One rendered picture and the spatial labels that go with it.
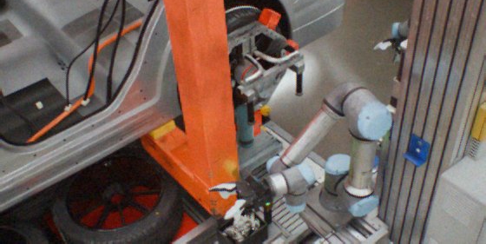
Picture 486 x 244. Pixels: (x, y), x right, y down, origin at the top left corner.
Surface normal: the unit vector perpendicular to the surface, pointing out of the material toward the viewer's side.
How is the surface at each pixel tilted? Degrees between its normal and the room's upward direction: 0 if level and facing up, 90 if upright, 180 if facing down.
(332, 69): 0
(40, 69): 55
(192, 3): 90
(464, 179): 0
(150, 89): 90
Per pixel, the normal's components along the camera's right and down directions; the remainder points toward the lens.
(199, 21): 0.64, 0.47
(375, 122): 0.39, 0.48
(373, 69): -0.06, -0.76
